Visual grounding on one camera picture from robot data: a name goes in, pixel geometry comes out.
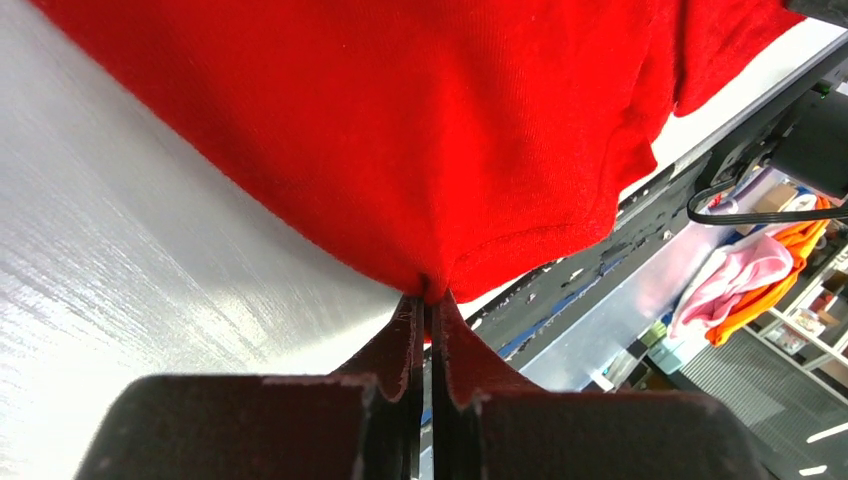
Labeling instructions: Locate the orange cloth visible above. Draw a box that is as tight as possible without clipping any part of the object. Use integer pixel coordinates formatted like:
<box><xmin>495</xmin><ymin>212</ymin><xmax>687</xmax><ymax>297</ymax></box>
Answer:
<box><xmin>705</xmin><ymin>219</ymin><xmax>830</xmax><ymax>347</ymax></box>

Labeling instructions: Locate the black cable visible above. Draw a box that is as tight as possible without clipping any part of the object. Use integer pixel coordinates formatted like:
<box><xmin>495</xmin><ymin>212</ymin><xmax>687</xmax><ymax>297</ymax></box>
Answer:
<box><xmin>686</xmin><ymin>177</ymin><xmax>848</xmax><ymax>228</ymax></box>

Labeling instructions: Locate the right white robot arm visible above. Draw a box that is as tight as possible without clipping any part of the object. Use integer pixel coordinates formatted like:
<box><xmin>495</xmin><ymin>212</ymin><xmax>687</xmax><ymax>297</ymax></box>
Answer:
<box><xmin>694</xmin><ymin>32</ymin><xmax>847</xmax><ymax>202</ymax></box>

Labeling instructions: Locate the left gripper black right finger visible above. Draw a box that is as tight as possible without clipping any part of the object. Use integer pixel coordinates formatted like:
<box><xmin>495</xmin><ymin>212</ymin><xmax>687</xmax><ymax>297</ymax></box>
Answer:
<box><xmin>430</xmin><ymin>295</ymin><xmax>766</xmax><ymax>480</ymax></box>

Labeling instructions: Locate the white storage shelf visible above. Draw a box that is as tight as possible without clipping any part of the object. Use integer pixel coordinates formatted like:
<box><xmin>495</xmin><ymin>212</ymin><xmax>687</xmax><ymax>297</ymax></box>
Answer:
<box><xmin>747</xmin><ymin>245</ymin><xmax>847</xmax><ymax>396</ymax></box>

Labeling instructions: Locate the red t shirt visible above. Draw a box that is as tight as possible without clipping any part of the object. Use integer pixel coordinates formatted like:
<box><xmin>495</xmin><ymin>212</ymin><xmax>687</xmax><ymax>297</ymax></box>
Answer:
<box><xmin>38</xmin><ymin>1</ymin><xmax>801</xmax><ymax>302</ymax></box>

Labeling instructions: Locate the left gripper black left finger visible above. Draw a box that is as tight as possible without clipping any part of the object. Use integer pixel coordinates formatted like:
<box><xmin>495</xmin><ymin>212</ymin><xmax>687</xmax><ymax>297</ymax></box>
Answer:
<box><xmin>77</xmin><ymin>297</ymin><xmax>424</xmax><ymax>479</ymax></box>

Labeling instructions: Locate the pink cloth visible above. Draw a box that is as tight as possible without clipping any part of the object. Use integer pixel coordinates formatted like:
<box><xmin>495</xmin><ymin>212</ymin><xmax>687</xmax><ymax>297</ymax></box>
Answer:
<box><xmin>668</xmin><ymin>235</ymin><xmax>794</xmax><ymax>339</ymax></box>

